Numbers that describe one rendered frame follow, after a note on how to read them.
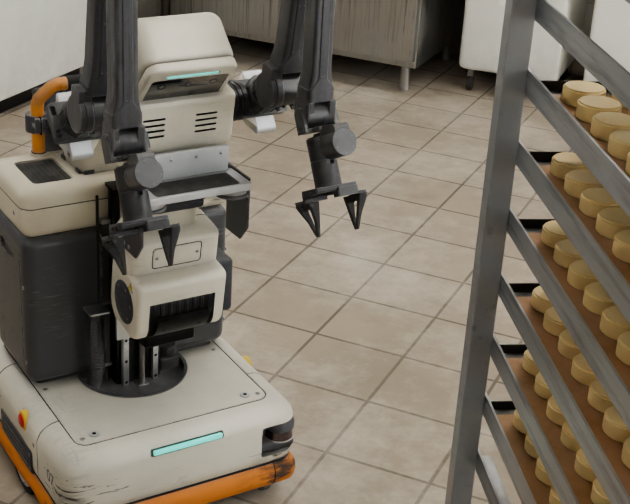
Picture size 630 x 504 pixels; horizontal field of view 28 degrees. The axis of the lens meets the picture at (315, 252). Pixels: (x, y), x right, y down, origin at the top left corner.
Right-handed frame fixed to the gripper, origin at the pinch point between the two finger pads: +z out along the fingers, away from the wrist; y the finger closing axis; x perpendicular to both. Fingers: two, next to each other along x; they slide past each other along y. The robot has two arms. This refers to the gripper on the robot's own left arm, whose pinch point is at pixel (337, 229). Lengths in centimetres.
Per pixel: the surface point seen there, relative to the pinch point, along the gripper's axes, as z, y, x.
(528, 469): 34, -39, -101
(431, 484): 71, 44, 52
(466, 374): 22, -39, -90
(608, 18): -73, 302, 219
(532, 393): 24, -38, -102
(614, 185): 1, -49, -136
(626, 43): -60, 308, 216
